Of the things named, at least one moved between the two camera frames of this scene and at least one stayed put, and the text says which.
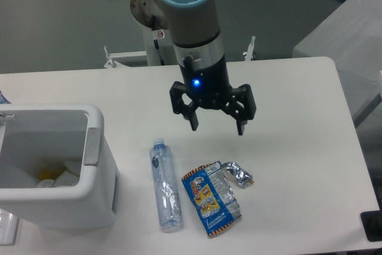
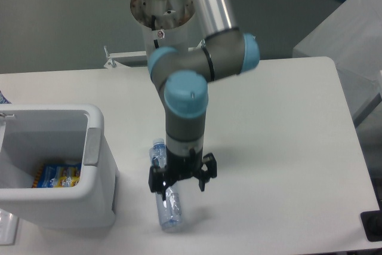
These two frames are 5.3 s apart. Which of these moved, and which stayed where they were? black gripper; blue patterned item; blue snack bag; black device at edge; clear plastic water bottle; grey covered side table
Moved: black gripper; blue snack bag
Stayed: black device at edge; blue patterned item; grey covered side table; clear plastic water bottle
